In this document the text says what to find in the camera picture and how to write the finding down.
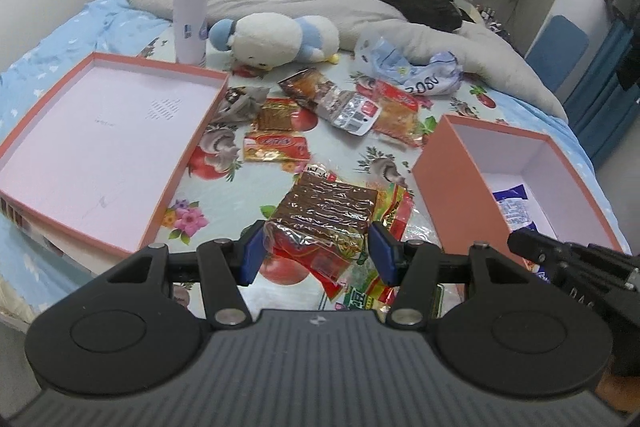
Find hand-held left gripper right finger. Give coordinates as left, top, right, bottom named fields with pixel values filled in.
left=370, top=222, right=533, bottom=329

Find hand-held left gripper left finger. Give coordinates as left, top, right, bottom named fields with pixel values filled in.
left=102, top=221, right=267, bottom=329

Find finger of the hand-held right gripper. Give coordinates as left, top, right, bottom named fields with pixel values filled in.
left=507, top=229, right=640, bottom=290

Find blue snack packet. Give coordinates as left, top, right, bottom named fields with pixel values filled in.
left=491, top=184, right=551, bottom=283

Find yellow red snack packet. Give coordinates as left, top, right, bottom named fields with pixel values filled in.
left=330, top=183, right=446, bottom=315

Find red brown strip packet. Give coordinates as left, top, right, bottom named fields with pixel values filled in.
left=263, top=164, right=379, bottom=305

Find salmon gift box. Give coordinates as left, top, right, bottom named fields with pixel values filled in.
left=411, top=114, right=632, bottom=275

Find tan packet with red top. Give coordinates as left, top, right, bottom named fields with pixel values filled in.
left=371, top=80, right=428, bottom=148

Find small brown packet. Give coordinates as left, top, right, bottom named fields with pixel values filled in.
left=252, top=98, right=302, bottom=134

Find silver packet red label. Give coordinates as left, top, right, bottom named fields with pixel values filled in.
left=319, top=90, right=384, bottom=136

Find grey brown snack packet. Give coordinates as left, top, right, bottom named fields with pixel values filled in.
left=212, top=86, right=269, bottom=126

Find person's right forearm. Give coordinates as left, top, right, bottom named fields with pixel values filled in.
left=597, top=354, right=633, bottom=410

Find floral plastic tablecloth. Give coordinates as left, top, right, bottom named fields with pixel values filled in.
left=135, top=34, right=506, bottom=313

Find blue curtain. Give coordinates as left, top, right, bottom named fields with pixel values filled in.
left=567, top=22, right=640, bottom=158

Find crumpled printed plastic bag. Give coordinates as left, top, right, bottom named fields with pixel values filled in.
left=354, top=34, right=463, bottom=98

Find salmon box lid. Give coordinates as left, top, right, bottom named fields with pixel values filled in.
left=0, top=52, right=231, bottom=255

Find blue chair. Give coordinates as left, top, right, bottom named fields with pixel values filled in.
left=525, top=14, right=590, bottom=95

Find hanging dark clothes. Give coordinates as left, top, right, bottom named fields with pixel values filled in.
left=600, top=0, right=640, bottom=90

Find white blue plush penguin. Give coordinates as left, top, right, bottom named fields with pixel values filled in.
left=208, top=13, right=341, bottom=72

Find bedside table with bottles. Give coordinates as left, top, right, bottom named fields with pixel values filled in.
left=465, top=0, right=521, bottom=42

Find cream bed skirt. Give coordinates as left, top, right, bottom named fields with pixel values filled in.
left=0, top=267, right=31, bottom=323

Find white spray bottle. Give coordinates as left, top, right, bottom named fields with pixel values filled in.
left=172, top=0, right=209, bottom=68

